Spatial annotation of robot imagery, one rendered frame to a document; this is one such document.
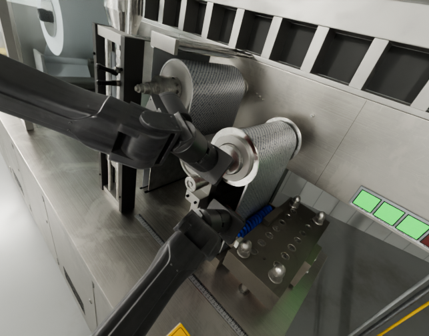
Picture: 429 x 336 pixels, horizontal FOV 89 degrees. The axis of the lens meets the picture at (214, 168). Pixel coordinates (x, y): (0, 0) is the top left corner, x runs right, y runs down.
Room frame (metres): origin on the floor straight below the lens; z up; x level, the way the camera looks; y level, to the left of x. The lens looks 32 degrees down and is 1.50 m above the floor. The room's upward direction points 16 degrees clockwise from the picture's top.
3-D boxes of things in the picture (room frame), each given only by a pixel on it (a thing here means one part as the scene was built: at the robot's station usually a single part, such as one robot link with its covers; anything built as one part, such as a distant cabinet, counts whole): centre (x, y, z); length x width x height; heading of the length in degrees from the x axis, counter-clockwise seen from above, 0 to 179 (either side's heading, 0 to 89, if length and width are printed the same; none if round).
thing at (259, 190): (0.54, -0.15, 1.11); 0.23 x 0.01 x 0.18; 146
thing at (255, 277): (0.51, -0.27, 1.00); 0.40 x 0.16 x 0.06; 146
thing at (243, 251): (0.39, -0.14, 1.05); 0.04 x 0.04 x 0.04
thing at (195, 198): (0.46, 0.02, 1.05); 0.06 x 0.05 x 0.31; 146
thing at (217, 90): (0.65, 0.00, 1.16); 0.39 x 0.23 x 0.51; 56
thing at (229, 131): (0.48, -0.04, 1.25); 0.15 x 0.01 x 0.15; 56
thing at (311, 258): (0.47, -0.36, 0.96); 0.10 x 0.03 x 0.11; 146
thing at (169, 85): (0.60, 0.19, 1.33); 0.06 x 0.06 x 0.06; 56
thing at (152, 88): (0.55, 0.22, 1.33); 0.06 x 0.03 x 0.03; 146
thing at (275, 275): (0.35, -0.22, 1.05); 0.04 x 0.04 x 0.04
